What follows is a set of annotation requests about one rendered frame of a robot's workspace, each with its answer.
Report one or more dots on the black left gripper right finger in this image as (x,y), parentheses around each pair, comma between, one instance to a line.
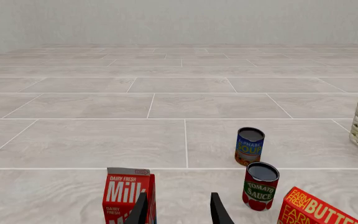
(218,211)

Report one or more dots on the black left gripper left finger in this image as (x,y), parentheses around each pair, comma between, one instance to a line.
(139,211)

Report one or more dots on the red milk carton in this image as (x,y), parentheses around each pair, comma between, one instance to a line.
(121,193)

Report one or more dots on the red tomato sauce tin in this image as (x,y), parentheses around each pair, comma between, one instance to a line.
(259,189)

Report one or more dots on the blue alphabet soup tin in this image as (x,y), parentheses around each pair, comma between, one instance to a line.
(249,147)

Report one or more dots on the red and yellow butter box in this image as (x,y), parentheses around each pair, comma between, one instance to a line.
(312,210)

